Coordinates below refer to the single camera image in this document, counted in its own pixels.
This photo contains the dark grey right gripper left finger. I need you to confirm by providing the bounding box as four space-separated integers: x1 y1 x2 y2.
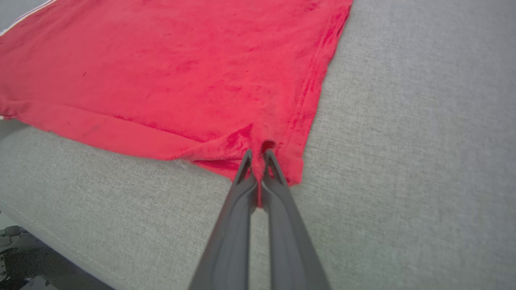
189 149 258 290

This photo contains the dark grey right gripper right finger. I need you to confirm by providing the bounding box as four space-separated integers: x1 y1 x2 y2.
261 149 332 290

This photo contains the red and white shirt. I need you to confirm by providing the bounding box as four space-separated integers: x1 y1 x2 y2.
0 0 354 209

